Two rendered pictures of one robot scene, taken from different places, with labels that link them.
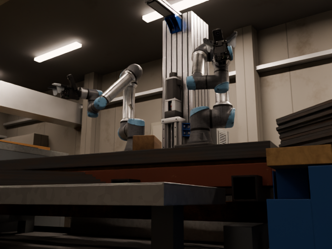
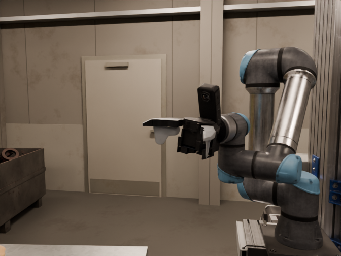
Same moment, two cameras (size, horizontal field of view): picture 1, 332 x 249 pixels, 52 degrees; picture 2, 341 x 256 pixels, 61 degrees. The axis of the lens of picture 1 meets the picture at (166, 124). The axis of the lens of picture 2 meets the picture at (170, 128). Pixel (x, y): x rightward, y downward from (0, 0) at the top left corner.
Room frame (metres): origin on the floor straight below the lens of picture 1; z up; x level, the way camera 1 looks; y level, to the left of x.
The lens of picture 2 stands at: (1.59, 1.00, 1.51)
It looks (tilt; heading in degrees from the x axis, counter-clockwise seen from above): 6 degrees down; 335
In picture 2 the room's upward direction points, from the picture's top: straight up
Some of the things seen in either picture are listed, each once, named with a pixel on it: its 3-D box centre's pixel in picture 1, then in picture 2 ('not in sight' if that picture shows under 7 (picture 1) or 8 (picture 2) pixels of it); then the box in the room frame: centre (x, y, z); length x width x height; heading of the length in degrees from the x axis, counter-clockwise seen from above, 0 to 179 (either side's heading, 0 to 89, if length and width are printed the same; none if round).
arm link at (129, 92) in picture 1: (129, 103); (262, 127); (2.38, 0.27, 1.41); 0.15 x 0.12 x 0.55; 29
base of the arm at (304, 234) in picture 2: (135, 145); (298, 225); (2.26, 0.20, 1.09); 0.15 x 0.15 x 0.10
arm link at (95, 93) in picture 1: (94, 95); (231, 127); (2.25, 0.50, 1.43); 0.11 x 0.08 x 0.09; 119
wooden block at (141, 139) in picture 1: (147, 147); not in sight; (0.96, 0.05, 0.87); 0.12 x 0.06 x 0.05; 171
